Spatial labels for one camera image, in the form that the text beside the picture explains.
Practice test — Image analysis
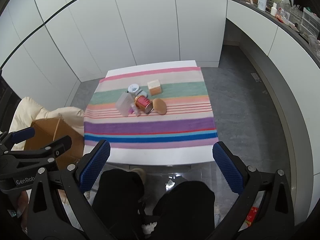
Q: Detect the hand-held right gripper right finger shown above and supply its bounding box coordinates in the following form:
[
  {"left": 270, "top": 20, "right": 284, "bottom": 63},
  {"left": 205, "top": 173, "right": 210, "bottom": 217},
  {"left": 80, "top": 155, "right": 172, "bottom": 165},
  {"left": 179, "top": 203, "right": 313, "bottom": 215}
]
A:
[{"left": 207, "top": 141, "right": 295, "bottom": 240}]

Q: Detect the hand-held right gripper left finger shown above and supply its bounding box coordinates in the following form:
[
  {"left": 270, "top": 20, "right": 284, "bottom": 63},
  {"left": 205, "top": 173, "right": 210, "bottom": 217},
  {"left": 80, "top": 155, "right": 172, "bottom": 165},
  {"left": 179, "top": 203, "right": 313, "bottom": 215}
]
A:
[{"left": 27, "top": 140, "right": 120, "bottom": 240}]

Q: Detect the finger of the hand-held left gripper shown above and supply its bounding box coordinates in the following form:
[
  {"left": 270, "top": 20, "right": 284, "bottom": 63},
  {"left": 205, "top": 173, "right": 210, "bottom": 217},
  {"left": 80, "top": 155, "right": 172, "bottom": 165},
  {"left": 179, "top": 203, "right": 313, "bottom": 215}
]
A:
[
  {"left": 9, "top": 135, "right": 72, "bottom": 173},
  {"left": 0, "top": 127, "right": 35, "bottom": 153}
]

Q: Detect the brown cardboard box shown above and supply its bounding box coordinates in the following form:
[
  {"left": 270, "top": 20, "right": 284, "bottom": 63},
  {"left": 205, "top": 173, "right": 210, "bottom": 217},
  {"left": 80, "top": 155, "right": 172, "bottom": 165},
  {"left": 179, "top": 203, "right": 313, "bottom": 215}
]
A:
[{"left": 24, "top": 117, "right": 85, "bottom": 173}]

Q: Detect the beige carton box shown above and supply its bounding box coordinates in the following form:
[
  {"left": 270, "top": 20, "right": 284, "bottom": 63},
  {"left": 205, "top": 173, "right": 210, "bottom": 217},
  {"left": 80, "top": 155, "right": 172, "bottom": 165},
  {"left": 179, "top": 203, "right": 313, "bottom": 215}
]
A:
[{"left": 147, "top": 80, "right": 162, "bottom": 96}]

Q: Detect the person's left hand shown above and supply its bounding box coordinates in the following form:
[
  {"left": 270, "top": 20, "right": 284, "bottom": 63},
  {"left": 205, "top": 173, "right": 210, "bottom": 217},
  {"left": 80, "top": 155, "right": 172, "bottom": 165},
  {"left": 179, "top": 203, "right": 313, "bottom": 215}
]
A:
[{"left": 7, "top": 191, "right": 32, "bottom": 230}]

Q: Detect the cream puffer jacket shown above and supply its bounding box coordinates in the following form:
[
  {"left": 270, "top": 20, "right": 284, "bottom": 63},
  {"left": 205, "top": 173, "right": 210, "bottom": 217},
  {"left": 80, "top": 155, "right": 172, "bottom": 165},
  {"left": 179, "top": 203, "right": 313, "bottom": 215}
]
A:
[{"left": 9, "top": 96, "right": 85, "bottom": 153}]

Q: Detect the dark glossy panel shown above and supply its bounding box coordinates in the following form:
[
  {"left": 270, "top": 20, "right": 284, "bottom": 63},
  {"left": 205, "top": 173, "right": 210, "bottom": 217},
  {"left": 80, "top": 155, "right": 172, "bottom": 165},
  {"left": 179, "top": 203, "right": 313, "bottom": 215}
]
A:
[{"left": 0, "top": 74, "right": 23, "bottom": 132}]

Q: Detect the person's left leg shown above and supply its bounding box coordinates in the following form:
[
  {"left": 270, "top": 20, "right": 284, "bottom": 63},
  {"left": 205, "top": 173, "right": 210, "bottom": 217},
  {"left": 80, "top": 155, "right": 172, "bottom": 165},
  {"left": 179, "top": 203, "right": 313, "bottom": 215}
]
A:
[{"left": 91, "top": 169, "right": 145, "bottom": 240}]

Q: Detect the person's leg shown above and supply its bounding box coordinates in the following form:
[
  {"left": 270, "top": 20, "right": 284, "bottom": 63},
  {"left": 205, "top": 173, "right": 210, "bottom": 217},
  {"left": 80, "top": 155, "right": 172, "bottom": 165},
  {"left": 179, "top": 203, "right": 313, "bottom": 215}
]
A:
[
  {"left": 91, "top": 169, "right": 145, "bottom": 240},
  {"left": 152, "top": 180, "right": 216, "bottom": 240}
]

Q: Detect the tan shoe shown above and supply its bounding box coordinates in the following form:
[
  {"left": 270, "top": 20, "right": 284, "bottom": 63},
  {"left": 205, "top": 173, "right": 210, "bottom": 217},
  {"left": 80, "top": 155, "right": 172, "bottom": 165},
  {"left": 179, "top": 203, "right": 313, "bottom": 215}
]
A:
[{"left": 129, "top": 167, "right": 147, "bottom": 183}]

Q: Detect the red packet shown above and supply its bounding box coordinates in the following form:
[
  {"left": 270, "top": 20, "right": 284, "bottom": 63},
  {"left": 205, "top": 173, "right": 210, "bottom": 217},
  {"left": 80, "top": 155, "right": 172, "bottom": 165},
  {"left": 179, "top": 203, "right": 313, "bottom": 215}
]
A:
[{"left": 246, "top": 206, "right": 260, "bottom": 227}]

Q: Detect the white table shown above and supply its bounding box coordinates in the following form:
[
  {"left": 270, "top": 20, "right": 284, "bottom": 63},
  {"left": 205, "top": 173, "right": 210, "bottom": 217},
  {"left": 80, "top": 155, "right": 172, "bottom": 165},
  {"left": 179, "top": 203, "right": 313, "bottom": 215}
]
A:
[{"left": 101, "top": 60, "right": 220, "bottom": 167}]

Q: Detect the person's right leg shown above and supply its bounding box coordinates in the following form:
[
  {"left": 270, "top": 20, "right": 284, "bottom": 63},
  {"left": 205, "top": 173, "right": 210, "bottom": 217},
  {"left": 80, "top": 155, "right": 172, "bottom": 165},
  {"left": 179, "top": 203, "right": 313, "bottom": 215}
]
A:
[{"left": 152, "top": 180, "right": 216, "bottom": 240}]

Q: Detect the striped colourful cloth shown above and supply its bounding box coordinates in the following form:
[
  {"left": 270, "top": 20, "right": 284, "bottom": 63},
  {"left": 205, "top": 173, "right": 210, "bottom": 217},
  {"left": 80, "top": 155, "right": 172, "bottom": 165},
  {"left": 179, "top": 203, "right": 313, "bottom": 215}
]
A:
[{"left": 83, "top": 66, "right": 219, "bottom": 149}]

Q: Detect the translucent plastic container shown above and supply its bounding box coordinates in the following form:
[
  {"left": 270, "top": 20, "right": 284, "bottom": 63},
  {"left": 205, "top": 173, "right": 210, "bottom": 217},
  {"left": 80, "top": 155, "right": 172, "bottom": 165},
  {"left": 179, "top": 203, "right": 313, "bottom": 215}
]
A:
[{"left": 116, "top": 92, "right": 134, "bottom": 117}]

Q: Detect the white crumpled tissue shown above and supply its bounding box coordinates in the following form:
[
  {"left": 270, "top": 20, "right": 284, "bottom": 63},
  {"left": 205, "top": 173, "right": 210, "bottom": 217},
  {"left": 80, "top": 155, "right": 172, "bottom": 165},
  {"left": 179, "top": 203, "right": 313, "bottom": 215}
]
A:
[{"left": 141, "top": 222, "right": 158, "bottom": 234}]

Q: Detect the tan oval sponge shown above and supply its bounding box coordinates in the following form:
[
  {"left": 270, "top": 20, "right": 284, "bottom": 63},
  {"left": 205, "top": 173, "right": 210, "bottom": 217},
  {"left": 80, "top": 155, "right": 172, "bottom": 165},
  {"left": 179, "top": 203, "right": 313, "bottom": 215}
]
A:
[{"left": 152, "top": 98, "right": 167, "bottom": 115}]

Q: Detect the glass bowl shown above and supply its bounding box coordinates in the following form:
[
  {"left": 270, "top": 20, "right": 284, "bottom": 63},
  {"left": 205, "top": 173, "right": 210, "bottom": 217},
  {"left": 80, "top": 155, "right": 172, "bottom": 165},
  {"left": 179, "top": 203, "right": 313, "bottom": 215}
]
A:
[{"left": 308, "top": 35, "right": 320, "bottom": 57}]

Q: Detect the clear plastic drawer organizer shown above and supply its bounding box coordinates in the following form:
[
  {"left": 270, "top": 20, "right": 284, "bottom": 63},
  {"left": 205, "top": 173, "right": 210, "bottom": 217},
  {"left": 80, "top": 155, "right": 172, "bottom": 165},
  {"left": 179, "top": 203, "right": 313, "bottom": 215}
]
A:
[{"left": 299, "top": 7, "right": 320, "bottom": 38}]

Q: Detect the clear acrylic holder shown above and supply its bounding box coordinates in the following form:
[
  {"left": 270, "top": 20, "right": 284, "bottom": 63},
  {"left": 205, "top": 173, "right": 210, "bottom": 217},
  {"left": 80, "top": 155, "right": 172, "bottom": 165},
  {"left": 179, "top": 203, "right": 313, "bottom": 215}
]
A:
[{"left": 277, "top": 0, "right": 303, "bottom": 26}]

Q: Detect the black cable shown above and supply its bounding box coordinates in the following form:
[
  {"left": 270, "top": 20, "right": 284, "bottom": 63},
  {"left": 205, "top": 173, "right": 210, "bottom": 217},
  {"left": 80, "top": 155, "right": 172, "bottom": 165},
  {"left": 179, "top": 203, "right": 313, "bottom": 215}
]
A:
[{"left": 0, "top": 0, "right": 132, "bottom": 68}]

